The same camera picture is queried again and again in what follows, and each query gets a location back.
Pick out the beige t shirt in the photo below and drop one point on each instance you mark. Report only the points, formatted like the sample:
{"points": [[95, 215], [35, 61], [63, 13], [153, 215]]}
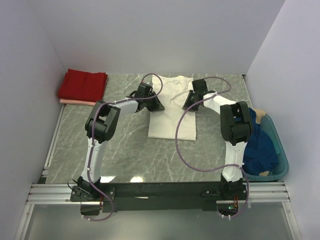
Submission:
{"points": [[259, 114]]}

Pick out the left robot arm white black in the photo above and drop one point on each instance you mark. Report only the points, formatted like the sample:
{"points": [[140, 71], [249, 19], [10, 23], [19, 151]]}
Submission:
{"points": [[100, 127]]}

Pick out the aluminium frame rail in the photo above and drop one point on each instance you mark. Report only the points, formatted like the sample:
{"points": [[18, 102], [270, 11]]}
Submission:
{"points": [[59, 194]]}

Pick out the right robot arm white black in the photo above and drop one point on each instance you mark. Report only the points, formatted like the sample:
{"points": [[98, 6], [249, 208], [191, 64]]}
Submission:
{"points": [[236, 127]]}

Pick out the white t shirt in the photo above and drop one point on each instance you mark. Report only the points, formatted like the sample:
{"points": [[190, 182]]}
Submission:
{"points": [[173, 92]]}

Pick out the folded red t shirt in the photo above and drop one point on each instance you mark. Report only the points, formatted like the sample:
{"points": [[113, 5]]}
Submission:
{"points": [[83, 86]]}

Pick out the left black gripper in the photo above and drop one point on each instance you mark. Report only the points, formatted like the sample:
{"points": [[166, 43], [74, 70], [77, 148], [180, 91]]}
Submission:
{"points": [[154, 102]]}

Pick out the teal plastic basket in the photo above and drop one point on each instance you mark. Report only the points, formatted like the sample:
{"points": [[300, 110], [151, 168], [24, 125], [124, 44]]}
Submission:
{"points": [[281, 170]]}

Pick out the blue t shirt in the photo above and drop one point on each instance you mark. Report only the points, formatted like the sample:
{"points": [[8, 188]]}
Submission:
{"points": [[259, 154]]}

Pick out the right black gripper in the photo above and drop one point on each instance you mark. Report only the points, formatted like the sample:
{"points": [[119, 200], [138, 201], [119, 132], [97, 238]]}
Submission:
{"points": [[190, 100]]}

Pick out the folded pink t shirt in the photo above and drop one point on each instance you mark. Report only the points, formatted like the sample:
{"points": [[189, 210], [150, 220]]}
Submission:
{"points": [[76, 102]]}

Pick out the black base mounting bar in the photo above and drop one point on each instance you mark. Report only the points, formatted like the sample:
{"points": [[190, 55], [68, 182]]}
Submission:
{"points": [[143, 196]]}

